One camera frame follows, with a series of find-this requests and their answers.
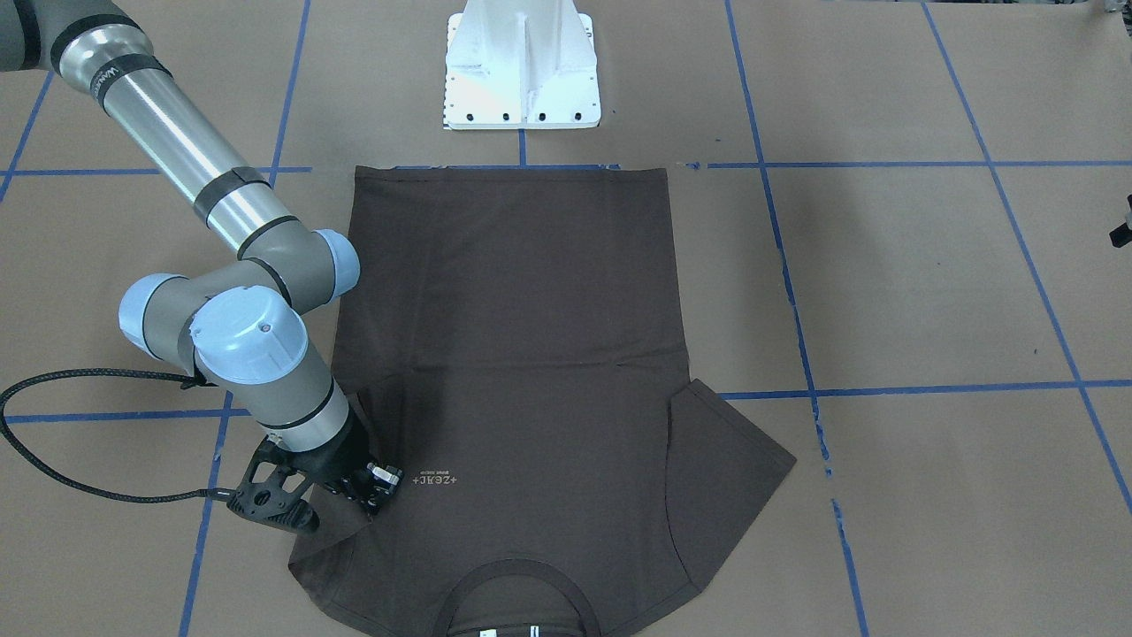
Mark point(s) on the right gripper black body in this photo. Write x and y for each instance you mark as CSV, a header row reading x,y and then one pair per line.
x,y
339,459

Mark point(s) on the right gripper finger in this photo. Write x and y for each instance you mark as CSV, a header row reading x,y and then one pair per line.
x,y
370,505
388,477

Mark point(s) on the dark brown t-shirt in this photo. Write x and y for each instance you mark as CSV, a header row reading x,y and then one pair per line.
x,y
517,348

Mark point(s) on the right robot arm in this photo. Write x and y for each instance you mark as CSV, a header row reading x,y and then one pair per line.
x,y
240,326

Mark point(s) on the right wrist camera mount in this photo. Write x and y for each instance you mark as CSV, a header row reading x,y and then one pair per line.
x,y
272,492

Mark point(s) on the white pedestal column base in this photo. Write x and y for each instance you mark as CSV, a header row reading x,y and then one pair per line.
x,y
521,65

